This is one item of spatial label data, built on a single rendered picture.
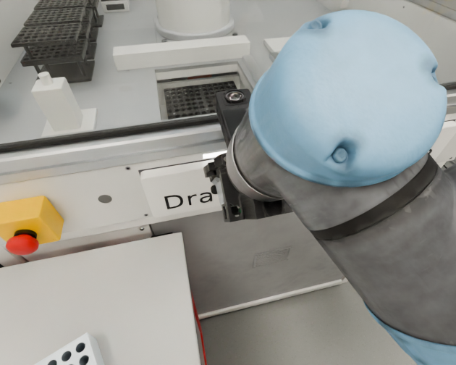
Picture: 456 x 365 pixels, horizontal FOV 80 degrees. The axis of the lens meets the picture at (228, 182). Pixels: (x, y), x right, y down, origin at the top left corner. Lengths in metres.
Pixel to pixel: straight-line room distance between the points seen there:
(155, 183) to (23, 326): 0.31
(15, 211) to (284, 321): 1.07
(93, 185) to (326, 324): 1.11
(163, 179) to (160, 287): 0.19
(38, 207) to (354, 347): 1.21
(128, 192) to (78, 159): 0.10
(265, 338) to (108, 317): 0.85
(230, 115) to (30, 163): 0.29
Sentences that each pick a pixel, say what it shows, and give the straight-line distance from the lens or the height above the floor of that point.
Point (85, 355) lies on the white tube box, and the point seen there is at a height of 0.80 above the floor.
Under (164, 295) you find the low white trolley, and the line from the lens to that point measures 0.52.
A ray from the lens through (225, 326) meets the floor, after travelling 1.28.
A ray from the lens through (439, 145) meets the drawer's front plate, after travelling 0.71.
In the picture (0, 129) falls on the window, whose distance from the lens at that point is 0.47.
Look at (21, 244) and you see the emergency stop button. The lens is 0.51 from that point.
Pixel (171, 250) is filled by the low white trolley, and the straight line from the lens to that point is 0.56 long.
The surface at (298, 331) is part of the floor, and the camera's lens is 1.31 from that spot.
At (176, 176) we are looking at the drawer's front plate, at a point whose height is 0.92.
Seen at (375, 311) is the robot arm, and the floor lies 1.08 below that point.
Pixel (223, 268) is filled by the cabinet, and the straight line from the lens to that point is 0.85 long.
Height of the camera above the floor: 1.24
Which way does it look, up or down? 48 degrees down
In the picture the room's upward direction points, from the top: straight up
